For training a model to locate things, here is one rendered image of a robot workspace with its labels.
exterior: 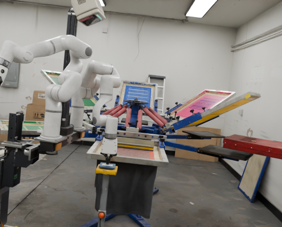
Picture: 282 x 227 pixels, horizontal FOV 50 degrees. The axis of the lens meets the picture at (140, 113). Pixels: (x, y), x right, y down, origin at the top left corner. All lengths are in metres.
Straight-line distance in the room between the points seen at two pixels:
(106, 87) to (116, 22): 5.08
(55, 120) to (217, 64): 5.58
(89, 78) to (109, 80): 0.21
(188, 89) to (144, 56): 1.23
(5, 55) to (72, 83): 0.37
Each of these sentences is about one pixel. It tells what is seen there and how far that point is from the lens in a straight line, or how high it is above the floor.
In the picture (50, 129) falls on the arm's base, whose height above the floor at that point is 1.19.
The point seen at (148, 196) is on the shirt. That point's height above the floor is 0.69.
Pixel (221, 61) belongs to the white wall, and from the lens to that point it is 7.05.
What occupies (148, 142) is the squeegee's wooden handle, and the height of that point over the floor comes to 1.02.
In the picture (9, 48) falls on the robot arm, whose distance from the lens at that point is 1.66.
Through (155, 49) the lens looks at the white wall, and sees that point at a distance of 6.86.
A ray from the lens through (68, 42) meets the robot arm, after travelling 1.75.
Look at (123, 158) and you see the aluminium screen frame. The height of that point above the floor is 0.98.
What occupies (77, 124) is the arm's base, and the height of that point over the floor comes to 1.17.
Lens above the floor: 1.50
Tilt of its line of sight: 5 degrees down
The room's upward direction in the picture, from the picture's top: 7 degrees clockwise
